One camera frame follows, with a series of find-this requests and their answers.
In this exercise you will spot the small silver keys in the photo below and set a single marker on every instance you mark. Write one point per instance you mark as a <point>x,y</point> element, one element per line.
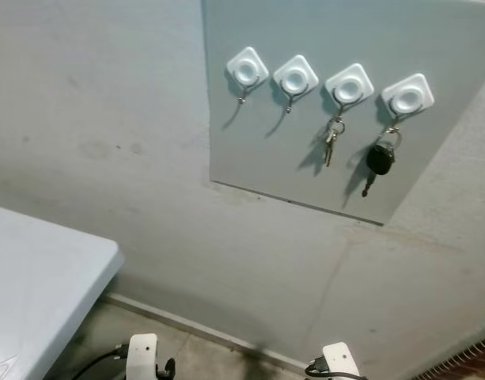
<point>330,144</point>

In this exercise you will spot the white square adhesive hook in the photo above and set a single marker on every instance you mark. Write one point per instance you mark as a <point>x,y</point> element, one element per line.
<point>407,97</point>
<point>349,85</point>
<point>248,70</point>
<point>296,76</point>

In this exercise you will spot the red brick floor edging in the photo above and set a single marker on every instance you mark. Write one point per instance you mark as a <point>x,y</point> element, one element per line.
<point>475,360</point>

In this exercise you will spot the black car key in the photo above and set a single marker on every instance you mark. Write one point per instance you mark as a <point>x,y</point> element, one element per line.
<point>380,160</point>

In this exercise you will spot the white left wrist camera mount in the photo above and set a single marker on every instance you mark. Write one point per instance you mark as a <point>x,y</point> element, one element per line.
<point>142,352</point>

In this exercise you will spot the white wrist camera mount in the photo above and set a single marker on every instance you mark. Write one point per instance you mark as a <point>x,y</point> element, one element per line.
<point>339,360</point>
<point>142,352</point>

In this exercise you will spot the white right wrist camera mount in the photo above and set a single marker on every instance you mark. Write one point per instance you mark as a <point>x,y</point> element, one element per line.
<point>339,360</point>

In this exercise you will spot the grey wall board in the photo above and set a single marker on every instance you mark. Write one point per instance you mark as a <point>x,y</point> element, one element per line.
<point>384,32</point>

